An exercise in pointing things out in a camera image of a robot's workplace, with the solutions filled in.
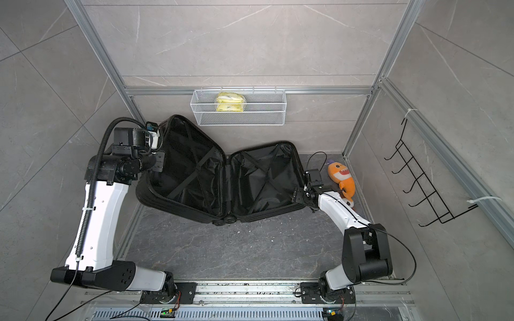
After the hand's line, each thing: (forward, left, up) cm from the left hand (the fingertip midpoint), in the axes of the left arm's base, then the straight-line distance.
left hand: (157, 152), depth 68 cm
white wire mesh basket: (+40, -38, -9) cm, 56 cm away
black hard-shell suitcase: (+1, -8, -16) cm, 18 cm away
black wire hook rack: (-22, -90, -6) cm, 93 cm away
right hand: (-2, -55, -30) cm, 63 cm away
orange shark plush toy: (+12, -77, -31) cm, 84 cm away
